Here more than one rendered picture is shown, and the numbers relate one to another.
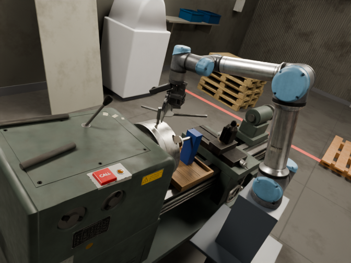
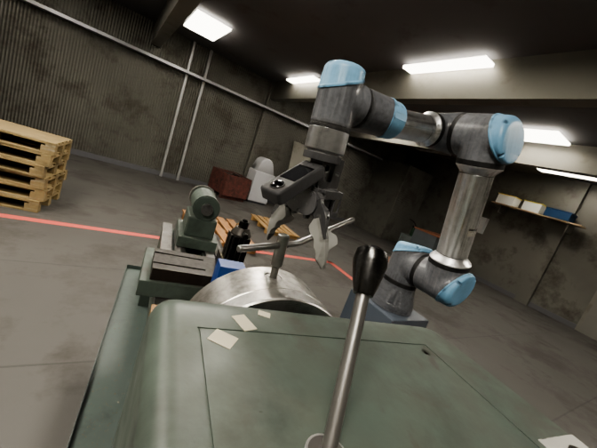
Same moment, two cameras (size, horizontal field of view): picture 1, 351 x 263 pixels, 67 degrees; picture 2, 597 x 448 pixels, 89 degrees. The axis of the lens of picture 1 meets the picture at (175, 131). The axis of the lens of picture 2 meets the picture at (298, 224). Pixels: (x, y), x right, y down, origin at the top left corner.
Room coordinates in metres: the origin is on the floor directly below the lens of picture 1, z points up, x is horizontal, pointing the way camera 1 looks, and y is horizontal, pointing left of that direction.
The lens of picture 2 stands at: (0.93, 0.58, 1.45)
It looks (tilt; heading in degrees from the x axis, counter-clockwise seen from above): 11 degrees down; 296
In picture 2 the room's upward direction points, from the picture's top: 20 degrees clockwise
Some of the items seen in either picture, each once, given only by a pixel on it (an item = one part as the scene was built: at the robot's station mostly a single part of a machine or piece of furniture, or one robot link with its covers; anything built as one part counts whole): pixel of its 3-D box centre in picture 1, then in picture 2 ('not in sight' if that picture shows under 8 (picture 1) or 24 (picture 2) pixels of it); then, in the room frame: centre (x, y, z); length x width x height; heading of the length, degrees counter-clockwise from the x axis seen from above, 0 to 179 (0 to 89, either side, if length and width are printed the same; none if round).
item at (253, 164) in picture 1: (219, 150); (211, 278); (1.68, -0.35, 0.89); 0.53 x 0.30 x 0.06; 52
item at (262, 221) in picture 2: not in sight; (274, 227); (4.12, -4.79, 0.05); 1.11 x 0.76 x 0.10; 150
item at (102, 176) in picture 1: (104, 177); not in sight; (0.68, 0.18, 1.26); 0.06 x 0.06 x 0.02; 52
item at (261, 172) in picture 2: not in sight; (259, 180); (6.13, -6.61, 0.65); 0.64 x 0.54 x 1.30; 61
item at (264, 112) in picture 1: (256, 122); (201, 215); (2.12, -0.64, 1.01); 0.30 x 0.20 x 0.29; 142
